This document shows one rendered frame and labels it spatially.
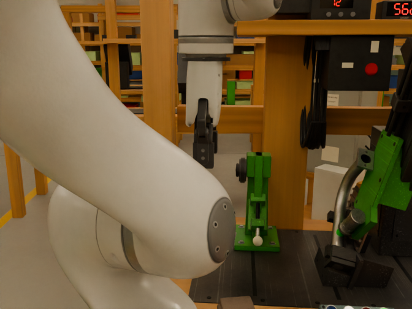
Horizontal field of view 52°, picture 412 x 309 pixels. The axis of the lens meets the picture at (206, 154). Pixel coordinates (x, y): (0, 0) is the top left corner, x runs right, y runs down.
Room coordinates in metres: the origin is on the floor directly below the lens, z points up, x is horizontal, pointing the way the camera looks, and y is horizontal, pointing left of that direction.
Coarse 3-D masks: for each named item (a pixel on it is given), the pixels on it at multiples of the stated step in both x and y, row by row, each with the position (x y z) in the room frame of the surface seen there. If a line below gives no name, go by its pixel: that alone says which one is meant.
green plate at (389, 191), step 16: (384, 144) 0.98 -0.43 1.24; (400, 144) 0.91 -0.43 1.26; (384, 160) 0.94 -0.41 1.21; (400, 160) 0.92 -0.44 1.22; (368, 176) 1.00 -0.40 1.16; (384, 176) 0.91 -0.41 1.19; (368, 192) 0.96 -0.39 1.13; (384, 192) 0.93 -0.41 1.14; (400, 192) 0.92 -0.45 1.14; (400, 208) 0.92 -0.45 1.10
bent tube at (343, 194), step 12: (360, 156) 1.01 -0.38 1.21; (372, 156) 1.01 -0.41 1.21; (360, 168) 1.01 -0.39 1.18; (372, 168) 0.99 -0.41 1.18; (348, 180) 1.06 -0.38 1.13; (348, 192) 1.07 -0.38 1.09; (336, 204) 1.06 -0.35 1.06; (336, 216) 1.03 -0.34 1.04; (336, 228) 1.00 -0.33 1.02; (336, 240) 0.97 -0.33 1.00
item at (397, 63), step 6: (396, 60) 8.04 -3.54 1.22; (402, 60) 8.14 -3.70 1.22; (396, 66) 7.94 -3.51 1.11; (402, 66) 7.94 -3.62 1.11; (396, 78) 8.05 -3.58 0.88; (390, 84) 8.04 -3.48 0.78; (396, 84) 8.05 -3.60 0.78; (390, 90) 7.94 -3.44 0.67; (384, 96) 8.08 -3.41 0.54; (384, 102) 8.06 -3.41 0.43; (390, 102) 8.45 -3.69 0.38
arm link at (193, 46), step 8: (184, 40) 0.64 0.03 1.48; (192, 40) 0.63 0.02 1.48; (200, 40) 0.63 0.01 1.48; (208, 40) 0.62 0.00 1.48; (216, 40) 0.63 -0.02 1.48; (224, 40) 0.63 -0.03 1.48; (232, 40) 0.65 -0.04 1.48; (184, 48) 0.64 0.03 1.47; (192, 48) 0.63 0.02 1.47; (200, 48) 0.63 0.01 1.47; (208, 48) 0.62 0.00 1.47; (216, 48) 0.63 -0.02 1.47; (224, 48) 0.64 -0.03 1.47; (232, 48) 0.65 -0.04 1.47; (192, 56) 0.64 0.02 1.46; (200, 56) 0.64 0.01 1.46; (208, 56) 0.64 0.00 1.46; (216, 56) 0.64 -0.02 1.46; (224, 56) 0.65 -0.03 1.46
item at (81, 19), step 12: (72, 24) 10.14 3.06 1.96; (84, 24) 10.15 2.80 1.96; (96, 24) 10.15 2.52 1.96; (120, 24) 10.17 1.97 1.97; (132, 24) 10.18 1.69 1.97; (84, 36) 10.23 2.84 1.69; (96, 36) 10.29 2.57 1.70; (84, 48) 10.19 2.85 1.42; (96, 60) 10.27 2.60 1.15; (132, 72) 10.27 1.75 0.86; (132, 96) 10.51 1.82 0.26
